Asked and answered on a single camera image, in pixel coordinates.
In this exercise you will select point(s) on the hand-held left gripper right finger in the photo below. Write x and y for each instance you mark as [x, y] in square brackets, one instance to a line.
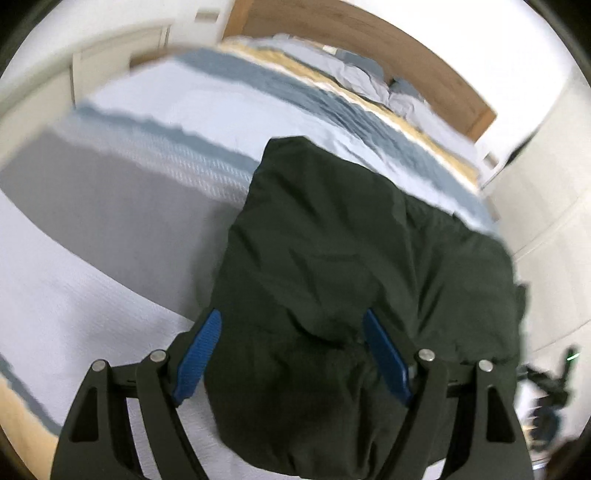
[385, 355]

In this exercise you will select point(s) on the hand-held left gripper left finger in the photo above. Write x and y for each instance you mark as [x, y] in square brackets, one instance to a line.
[198, 355]

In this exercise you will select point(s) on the dark green puffer jacket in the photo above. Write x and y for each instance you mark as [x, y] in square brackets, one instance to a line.
[332, 254]

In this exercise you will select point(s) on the bed with striped blanket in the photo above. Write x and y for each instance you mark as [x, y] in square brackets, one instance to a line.
[138, 194]

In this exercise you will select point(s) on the white wardrobe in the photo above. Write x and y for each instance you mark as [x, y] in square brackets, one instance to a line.
[545, 194]

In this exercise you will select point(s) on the grey pillow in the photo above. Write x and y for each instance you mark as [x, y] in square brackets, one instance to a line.
[341, 69]
[434, 120]

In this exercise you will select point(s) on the white slatted cabinet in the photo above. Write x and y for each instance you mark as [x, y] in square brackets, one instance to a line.
[92, 69]

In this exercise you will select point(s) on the wooden headboard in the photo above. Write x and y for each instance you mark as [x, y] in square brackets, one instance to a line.
[415, 50]

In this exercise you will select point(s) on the brown wall switch panel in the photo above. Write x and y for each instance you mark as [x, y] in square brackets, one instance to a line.
[490, 161]
[203, 17]

